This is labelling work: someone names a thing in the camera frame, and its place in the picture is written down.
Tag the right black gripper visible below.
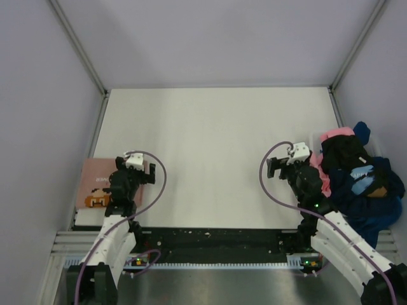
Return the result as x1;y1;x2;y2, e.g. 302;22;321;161
267;156;309;202

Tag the dusty pink t shirt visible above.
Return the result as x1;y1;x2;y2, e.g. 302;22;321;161
76;157;150;209

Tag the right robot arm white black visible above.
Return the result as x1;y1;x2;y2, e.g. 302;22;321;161
259;158;406;304

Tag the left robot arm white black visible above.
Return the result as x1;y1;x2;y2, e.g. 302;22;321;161
66;151;156;304

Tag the bright pink t shirt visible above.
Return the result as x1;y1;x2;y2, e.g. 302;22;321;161
310;127;355;198

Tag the black t shirt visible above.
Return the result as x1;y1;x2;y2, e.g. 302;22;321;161
321;135;373;174

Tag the navy blue t shirt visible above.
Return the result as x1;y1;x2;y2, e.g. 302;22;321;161
327;122;406;247

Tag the white plastic bin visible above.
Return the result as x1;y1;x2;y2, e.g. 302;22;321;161
308;131;383;157

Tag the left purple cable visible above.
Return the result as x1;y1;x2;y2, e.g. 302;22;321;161
76;150;168;305

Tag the purple cable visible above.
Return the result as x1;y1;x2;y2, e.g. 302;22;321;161
259;141;398;305
76;150;168;305

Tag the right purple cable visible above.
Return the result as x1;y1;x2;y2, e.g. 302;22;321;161
259;141;398;305

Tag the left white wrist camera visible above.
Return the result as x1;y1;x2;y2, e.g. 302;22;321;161
123;152;144;171

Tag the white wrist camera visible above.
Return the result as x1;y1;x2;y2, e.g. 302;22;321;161
287;142;311;165
123;152;144;171

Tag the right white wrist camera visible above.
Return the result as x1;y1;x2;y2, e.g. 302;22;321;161
287;142;311;165

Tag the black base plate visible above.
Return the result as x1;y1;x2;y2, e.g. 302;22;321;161
132;227;315;263

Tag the light blue cable duct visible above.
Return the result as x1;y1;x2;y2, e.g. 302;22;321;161
63;256;323;270

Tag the aluminium frame rail left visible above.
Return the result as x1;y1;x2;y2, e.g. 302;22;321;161
46;0;107;96

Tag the aluminium frame rail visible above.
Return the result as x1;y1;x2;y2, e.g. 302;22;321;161
329;0;389;92
46;0;107;96

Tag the aluminium frame rail right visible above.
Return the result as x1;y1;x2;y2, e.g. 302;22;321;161
329;0;389;92

